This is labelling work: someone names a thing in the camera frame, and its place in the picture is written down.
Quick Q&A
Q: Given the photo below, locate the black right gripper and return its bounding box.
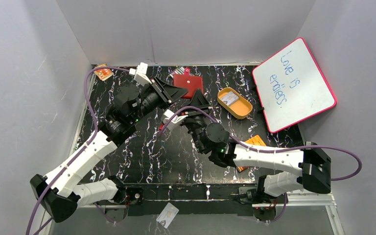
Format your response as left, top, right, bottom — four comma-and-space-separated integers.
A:
176, 88, 211, 154

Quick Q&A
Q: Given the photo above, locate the red leather card holder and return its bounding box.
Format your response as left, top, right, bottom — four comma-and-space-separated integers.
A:
172, 67, 204, 99

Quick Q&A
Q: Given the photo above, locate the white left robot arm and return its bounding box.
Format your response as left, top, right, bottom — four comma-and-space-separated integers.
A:
30, 78, 188, 223

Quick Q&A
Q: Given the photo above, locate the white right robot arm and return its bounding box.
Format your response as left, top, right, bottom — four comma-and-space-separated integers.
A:
183, 89, 331, 203

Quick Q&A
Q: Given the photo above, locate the white credit card in tray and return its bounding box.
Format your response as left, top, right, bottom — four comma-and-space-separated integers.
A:
221, 91, 239, 106

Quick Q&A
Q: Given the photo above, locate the small orange card box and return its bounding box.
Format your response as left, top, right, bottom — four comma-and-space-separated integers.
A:
94, 64, 114, 81

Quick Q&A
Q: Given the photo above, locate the pack of coloured markers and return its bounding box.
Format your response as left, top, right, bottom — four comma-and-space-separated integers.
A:
168, 67, 185, 78

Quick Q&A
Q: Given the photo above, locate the yellow oval tray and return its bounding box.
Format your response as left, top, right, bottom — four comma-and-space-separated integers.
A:
217, 87, 253, 119

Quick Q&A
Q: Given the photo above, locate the orange book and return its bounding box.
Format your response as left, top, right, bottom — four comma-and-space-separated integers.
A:
236, 135, 268, 172

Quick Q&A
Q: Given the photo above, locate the pink framed whiteboard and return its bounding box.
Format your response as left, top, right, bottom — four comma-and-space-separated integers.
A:
252, 37, 337, 133

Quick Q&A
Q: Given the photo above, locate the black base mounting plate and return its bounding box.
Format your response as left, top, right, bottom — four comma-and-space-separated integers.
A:
110, 183, 278, 217

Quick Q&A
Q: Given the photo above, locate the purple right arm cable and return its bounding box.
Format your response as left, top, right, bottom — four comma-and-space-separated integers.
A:
157, 106, 363, 181

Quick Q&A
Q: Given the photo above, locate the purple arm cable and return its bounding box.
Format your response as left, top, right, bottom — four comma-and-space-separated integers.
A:
25, 66, 137, 235
157, 106, 363, 181

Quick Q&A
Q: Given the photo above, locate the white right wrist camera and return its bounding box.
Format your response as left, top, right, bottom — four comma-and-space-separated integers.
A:
159, 109, 188, 131

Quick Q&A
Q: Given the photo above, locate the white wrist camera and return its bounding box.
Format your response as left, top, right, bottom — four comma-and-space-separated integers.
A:
129, 62, 152, 86
159, 109, 188, 131

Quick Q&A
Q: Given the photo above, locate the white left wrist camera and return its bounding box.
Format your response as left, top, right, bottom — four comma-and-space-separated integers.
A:
129, 62, 152, 86

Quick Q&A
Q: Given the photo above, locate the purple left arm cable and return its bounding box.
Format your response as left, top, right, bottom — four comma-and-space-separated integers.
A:
25, 66, 137, 235

